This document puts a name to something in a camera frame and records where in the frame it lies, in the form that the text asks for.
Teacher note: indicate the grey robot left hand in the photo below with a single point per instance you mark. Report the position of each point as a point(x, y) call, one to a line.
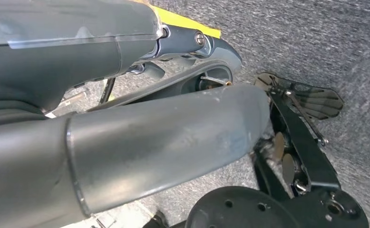
point(141, 141)

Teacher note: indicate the black robot right leg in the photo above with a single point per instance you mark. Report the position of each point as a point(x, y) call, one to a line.
point(268, 182)

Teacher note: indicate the black robot left foot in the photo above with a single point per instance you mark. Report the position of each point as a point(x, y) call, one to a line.
point(320, 104)

